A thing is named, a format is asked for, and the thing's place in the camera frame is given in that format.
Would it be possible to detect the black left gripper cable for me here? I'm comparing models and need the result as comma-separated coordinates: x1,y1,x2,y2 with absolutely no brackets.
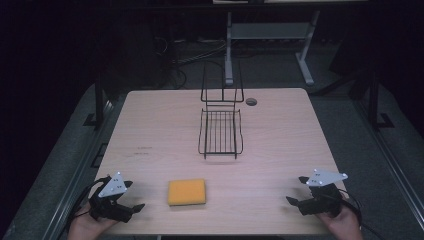
66,176,111,234

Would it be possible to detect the aluminium frame rail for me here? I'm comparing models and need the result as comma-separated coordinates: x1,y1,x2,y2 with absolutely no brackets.
41,99,116,240
353,99,424,233

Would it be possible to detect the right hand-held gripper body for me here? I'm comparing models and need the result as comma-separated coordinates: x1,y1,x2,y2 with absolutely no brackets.
297,168,349,219

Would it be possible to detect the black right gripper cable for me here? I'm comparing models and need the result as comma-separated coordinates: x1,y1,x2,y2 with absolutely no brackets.
338,188,388,240

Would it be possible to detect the yellow sponge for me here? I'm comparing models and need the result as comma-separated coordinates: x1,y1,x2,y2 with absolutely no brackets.
167,178,207,207

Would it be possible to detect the person's left hand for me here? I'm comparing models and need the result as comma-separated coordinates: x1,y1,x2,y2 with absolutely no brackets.
67,203,120,240

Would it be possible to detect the bundle of floor cables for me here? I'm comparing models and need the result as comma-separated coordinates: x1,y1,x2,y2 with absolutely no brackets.
151,34,228,90

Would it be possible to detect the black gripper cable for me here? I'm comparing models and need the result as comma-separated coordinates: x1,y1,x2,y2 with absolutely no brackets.
338,188,388,240
66,176,111,234

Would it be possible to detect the black metal post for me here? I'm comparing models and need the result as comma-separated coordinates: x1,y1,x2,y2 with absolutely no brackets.
366,69,396,131
82,69,106,128

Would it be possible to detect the black wire rack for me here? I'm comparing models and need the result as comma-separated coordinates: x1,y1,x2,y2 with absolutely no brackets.
197,61,246,161

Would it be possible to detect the grey metal stand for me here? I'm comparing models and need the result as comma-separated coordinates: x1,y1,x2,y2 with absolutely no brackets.
224,9,322,87

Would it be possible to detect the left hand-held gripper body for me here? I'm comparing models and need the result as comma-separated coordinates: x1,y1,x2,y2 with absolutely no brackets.
88,171,133,224

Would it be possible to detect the person's right hand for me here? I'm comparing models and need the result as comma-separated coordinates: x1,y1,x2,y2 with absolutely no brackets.
316,199,365,240

